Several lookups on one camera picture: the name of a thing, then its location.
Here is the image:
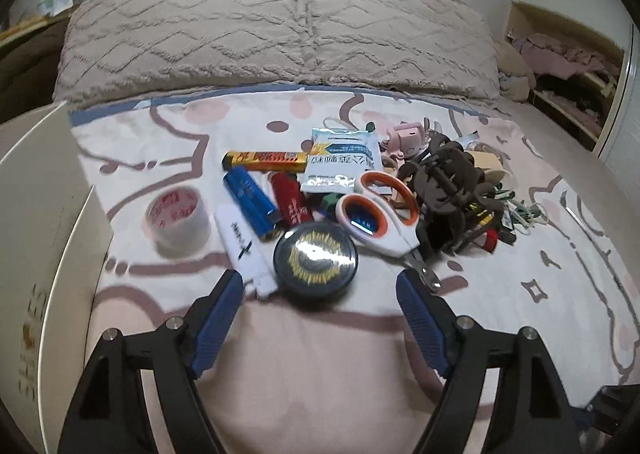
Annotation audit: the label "taupe bed sheet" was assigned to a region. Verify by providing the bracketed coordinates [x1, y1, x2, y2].
[495, 99, 640, 220]

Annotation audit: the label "red lighter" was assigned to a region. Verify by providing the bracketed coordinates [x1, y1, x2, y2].
[269, 170, 315, 228]

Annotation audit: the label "blue white sachet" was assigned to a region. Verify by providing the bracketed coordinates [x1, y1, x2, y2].
[300, 127, 384, 195]

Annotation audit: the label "dark clothes pile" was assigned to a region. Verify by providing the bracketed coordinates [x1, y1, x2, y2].
[532, 69, 617, 131]

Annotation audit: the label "beige plush cushion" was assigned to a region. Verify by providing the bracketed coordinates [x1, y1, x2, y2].
[492, 38, 537, 103]

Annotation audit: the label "black hair claw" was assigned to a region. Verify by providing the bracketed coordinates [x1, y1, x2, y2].
[416, 207, 501, 262]

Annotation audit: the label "pink plastic gadget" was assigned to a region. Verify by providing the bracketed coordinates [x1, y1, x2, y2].
[384, 121, 427, 158]

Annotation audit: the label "wall niche shelf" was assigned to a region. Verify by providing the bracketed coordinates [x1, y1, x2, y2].
[505, 0, 629, 153]

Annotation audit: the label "yellow red candy bar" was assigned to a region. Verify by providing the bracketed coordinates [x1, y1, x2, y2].
[221, 150, 309, 174]

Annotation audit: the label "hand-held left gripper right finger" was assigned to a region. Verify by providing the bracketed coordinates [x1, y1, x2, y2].
[395, 269, 581, 454]

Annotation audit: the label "black red card packet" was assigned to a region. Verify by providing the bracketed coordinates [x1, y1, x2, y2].
[475, 227, 501, 255]

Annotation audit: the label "white cardboard box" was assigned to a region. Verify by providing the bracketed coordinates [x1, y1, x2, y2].
[0, 102, 114, 454]

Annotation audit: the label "pink clothes pile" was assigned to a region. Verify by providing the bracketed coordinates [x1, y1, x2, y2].
[510, 32, 609, 80]

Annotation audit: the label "beige glasses case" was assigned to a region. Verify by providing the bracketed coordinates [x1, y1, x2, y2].
[467, 149, 507, 176]

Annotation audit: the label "printed cartoon blanket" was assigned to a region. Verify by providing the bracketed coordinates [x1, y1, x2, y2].
[67, 84, 640, 454]

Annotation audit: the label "black round tin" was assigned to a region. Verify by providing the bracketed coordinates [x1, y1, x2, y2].
[272, 224, 359, 308]

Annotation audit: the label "white orange scissors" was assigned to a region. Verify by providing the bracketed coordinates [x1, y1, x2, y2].
[335, 171, 444, 293]

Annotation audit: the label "blue lighter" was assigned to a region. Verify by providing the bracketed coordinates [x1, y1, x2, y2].
[222, 167, 281, 240]

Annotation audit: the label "beige textured pillow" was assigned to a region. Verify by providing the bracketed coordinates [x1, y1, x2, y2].
[297, 0, 502, 103]
[52, 0, 314, 110]

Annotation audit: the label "wooden bedside shelf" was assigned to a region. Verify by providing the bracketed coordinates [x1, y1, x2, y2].
[0, 13, 67, 43]

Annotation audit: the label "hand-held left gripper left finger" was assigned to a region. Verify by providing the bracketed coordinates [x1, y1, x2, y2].
[57, 269, 246, 454]

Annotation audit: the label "clear tape roll red print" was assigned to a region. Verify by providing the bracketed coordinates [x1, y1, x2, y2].
[145, 185, 211, 255]

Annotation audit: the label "brown hair claw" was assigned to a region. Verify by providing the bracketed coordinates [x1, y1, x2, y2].
[397, 131, 501, 225]

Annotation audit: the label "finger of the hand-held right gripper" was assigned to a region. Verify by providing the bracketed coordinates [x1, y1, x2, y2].
[592, 384, 640, 435]

